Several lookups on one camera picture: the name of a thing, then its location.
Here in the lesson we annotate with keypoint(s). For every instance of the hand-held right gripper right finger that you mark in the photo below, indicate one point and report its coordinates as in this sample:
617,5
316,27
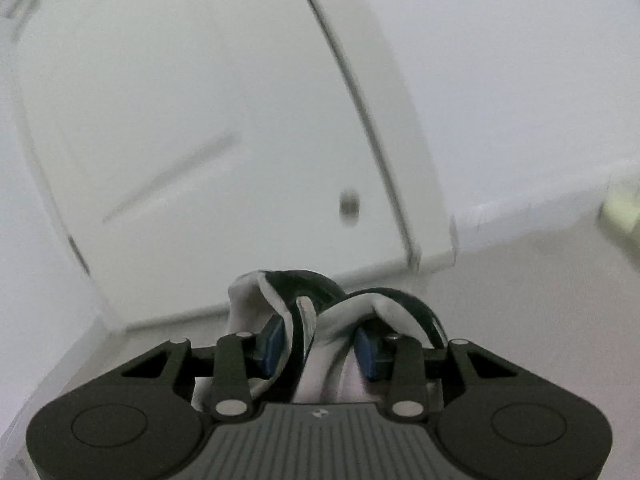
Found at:
365,355

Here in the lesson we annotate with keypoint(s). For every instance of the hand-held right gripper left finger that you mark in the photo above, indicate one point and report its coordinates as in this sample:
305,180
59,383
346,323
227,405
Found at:
274,347

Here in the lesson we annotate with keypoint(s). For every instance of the light green slide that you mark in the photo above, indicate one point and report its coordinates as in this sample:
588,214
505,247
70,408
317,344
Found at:
622,205

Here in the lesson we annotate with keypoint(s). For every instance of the white baseboard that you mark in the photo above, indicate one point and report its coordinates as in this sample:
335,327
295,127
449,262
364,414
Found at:
525,210

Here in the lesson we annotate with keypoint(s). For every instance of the white door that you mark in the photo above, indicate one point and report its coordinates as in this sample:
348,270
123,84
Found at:
200,85

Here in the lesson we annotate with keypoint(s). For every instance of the white door frame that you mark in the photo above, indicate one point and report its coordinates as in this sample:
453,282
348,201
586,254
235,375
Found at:
395,110

